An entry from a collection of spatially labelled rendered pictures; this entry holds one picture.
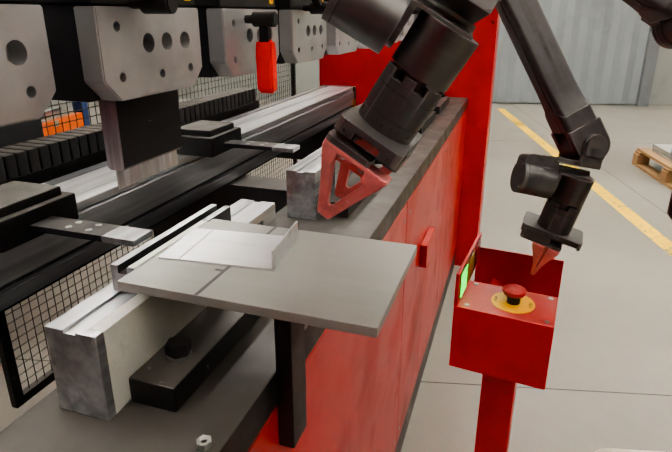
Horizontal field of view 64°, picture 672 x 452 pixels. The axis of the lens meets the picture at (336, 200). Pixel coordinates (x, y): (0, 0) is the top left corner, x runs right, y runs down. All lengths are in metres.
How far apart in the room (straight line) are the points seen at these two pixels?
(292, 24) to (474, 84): 1.88
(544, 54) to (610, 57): 7.81
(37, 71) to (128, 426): 0.33
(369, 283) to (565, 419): 1.55
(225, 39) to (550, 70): 0.53
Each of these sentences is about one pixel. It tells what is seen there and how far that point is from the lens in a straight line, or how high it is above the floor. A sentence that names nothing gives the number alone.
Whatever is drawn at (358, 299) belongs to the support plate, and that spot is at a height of 1.00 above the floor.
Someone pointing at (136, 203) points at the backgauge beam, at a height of 0.94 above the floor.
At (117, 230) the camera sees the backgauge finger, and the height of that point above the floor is 1.01.
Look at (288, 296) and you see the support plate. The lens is 0.51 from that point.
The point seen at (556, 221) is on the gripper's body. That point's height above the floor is 0.91.
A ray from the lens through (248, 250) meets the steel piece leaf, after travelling 0.60.
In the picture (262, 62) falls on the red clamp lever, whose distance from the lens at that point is 0.69.
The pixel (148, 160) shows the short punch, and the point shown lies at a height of 1.10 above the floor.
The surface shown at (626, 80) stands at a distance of 8.88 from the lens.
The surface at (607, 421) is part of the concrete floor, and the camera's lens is 2.08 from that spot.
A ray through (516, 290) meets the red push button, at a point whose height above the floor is 0.81.
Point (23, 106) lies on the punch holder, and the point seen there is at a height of 1.19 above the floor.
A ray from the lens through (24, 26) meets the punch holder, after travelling 0.44.
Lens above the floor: 1.25
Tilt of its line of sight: 19 degrees down
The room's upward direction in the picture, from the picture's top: straight up
